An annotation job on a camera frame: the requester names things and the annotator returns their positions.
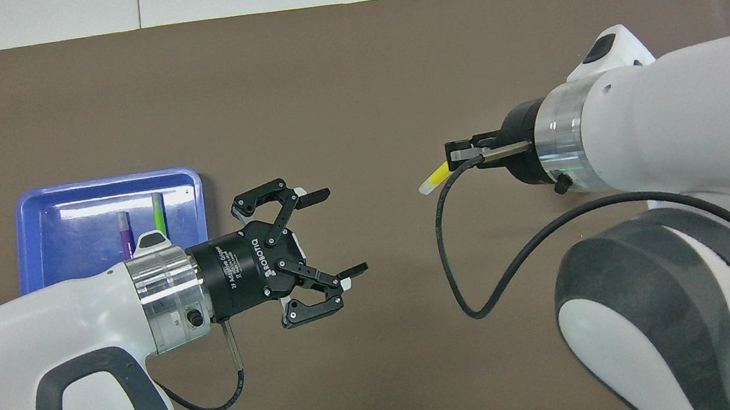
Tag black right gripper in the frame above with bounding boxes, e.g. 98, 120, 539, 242
441, 99, 557, 198

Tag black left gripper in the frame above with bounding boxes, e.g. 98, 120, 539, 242
180, 169, 375, 341

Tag yellow highlighter pen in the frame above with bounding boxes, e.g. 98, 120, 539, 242
416, 162, 457, 197

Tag green highlighter pen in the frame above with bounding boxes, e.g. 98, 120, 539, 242
150, 192, 169, 239

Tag purple highlighter pen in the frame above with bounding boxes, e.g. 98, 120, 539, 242
116, 210, 135, 261

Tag brown table mat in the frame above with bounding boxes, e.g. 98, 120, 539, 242
0, 0, 730, 410

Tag blue plastic tray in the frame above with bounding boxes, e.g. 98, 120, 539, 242
7, 164, 213, 297

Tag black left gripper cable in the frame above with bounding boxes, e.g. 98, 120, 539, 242
145, 318, 250, 410

